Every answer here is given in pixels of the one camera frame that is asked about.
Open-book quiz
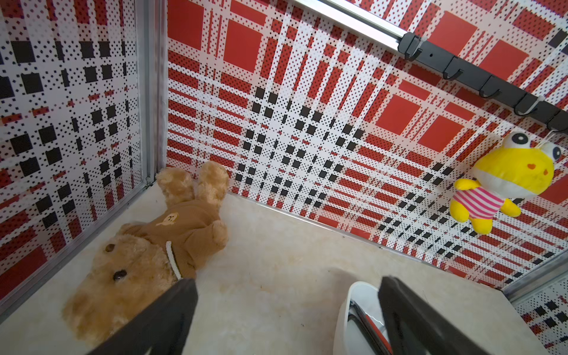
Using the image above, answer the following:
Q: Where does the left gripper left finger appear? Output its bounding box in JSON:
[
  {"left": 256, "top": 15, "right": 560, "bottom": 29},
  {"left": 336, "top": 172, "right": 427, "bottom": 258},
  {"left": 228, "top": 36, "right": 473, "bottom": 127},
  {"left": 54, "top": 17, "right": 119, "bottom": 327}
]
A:
[{"left": 90, "top": 279, "right": 198, "bottom": 355}]

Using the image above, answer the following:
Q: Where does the red hex key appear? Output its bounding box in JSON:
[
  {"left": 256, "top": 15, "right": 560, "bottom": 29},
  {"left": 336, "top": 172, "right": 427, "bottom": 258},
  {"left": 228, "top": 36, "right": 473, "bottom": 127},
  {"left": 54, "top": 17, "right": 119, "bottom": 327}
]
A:
[{"left": 365, "top": 314, "right": 392, "bottom": 354}]

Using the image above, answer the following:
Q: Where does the black hook rail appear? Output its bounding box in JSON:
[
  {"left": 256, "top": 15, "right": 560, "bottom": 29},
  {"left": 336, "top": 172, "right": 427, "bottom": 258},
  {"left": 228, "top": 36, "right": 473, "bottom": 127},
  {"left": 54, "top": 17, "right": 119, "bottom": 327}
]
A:
[{"left": 398, "top": 33, "right": 567, "bottom": 135}]

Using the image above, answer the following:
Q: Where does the black medium hex key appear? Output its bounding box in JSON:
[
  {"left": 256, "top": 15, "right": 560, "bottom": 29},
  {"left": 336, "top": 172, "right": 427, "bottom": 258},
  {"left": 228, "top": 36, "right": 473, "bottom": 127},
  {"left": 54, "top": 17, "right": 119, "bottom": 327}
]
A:
[{"left": 347, "top": 300, "right": 389, "bottom": 354}]

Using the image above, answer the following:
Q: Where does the yellow frog plush toy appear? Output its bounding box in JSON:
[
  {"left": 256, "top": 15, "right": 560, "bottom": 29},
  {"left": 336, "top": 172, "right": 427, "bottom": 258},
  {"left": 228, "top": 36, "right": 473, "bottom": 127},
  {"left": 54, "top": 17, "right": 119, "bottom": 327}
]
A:
[{"left": 450, "top": 132, "right": 561, "bottom": 235}]

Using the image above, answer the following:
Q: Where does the brown teddy bear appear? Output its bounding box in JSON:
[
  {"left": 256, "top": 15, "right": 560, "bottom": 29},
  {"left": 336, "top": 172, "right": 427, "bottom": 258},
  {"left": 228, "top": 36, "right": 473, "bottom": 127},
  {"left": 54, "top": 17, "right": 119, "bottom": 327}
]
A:
[{"left": 62, "top": 161, "right": 229, "bottom": 346}]

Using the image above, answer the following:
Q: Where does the white plastic storage box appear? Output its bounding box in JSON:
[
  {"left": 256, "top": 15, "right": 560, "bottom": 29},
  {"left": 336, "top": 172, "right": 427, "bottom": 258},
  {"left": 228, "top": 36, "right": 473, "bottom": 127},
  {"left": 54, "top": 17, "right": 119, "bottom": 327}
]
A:
[{"left": 333, "top": 281, "right": 393, "bottom": 354}]

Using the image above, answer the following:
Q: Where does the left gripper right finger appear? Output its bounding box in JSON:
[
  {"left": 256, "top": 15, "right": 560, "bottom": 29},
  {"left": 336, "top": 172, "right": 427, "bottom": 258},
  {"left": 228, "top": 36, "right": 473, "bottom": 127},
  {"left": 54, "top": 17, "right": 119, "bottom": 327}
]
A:
[{"left": 378, "top": 277, "right": 486, "bottom": 354}]

